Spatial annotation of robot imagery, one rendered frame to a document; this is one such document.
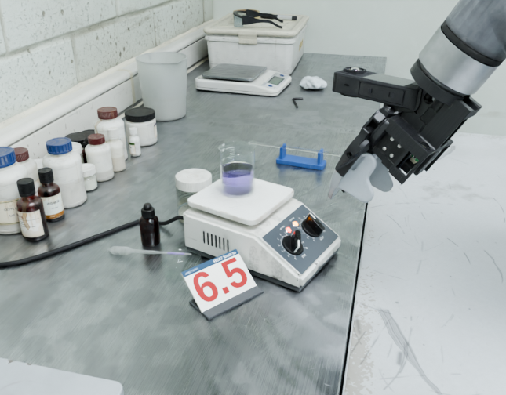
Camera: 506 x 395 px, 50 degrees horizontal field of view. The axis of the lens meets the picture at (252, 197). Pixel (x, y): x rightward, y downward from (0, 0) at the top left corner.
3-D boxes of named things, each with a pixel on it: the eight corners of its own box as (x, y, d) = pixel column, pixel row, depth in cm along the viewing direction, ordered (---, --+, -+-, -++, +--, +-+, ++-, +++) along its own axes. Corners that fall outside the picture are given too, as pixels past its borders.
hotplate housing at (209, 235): (341, 251, 82) (345, 204, 78) (300, 296, 72) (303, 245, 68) (222, 213, 93) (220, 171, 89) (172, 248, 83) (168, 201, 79)
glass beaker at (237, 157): (232, 205, 77) (231, 153, 74) (212, 191, 81) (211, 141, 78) (266, 194, 80) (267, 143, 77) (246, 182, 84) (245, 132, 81)
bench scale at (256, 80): (276, 99, 154) (277, 82, 152) (193, 91, 161) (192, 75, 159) (293, 82, 170) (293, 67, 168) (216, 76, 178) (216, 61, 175)
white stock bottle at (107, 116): (108, 152, 118) (102, 103, 113) (132, 155, 116) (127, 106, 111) (92, 162, 113) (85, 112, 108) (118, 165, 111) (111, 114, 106)
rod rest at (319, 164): (326, 164, 112) (327, 148, 110) (322, 170, 109) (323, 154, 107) (280, 157, 115) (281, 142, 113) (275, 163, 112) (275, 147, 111)
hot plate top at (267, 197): (296, 193, 82) (296, 189, 81) (253, 227, 73) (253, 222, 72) (231, 176, 87) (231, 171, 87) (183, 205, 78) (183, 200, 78)
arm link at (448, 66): (428, 24, 56) (459, 21, 62) (402, 60, 59) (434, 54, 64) (484, 70, 53) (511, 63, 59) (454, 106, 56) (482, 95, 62)
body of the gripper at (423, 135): (396, 190, 63) (465, 112, 56) (346, 139, 66) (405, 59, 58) (424, 174, 69) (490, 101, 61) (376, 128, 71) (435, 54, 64)
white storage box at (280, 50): (308, 54, 206) (310, 14, 200) (294, 77, 174) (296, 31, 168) (230, 50, 212) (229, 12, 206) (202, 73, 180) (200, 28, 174)
